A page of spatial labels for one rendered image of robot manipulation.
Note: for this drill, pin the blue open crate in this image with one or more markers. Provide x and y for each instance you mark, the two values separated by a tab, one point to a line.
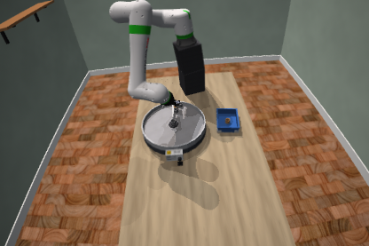
222	114

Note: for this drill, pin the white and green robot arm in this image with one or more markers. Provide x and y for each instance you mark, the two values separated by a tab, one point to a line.
141	17

